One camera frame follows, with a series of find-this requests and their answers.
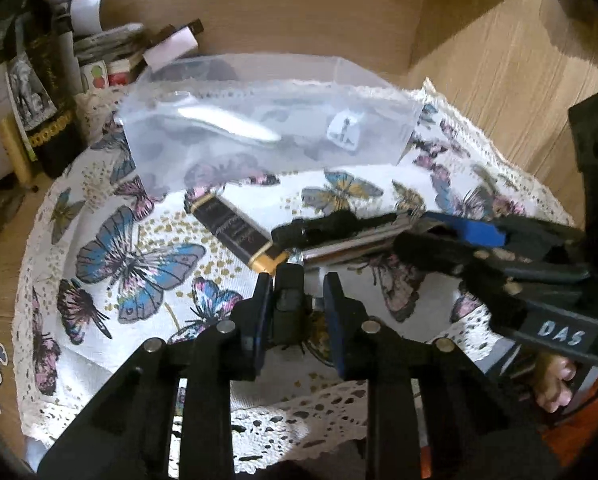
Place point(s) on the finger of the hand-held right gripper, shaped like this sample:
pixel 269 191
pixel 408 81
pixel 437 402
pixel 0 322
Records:
pixel 474 230
pixel 439 255

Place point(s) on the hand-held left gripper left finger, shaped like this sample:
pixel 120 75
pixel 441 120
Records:
pixel 262 310

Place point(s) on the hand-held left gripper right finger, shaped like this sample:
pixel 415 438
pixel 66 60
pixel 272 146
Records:
pixel 335 317

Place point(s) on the silver metal tube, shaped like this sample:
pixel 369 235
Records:
pixel 349 250

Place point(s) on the black mascara tube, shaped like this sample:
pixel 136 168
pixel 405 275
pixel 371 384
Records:
pixel 324 227

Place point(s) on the clear plastic zip bag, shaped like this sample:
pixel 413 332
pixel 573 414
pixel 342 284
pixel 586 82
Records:
pixel 279 125

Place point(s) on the person's right hand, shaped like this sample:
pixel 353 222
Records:
pixel 554 390

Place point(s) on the black and gold lipstick case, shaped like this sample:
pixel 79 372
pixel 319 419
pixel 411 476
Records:
pixel 234 232

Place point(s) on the butterfly print lace cloth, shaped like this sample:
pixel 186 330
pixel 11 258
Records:
pixel 129 270

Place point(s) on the shiny silver metal tool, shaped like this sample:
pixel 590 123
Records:
pixel 219 120

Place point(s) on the small red and white box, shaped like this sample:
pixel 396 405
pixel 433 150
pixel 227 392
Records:
pixel 120 72

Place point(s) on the black bottle with gold label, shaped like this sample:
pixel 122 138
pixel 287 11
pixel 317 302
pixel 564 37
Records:
pixel 54 125

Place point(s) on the brown stick with white label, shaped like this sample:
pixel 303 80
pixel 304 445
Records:
pixel 171 45

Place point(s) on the wooden box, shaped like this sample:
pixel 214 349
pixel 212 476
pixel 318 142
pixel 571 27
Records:
pixel 304 5

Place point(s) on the light wooden stick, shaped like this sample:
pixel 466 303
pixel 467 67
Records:
pixel 16 155

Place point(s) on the stack of folded booklets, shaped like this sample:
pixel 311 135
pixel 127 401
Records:
pixel 111 42

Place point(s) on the black and white picture card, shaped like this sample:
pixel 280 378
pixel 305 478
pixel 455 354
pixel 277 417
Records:
pixel 29 92

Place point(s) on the white paper sheets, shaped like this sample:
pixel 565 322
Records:
pixel 79 12

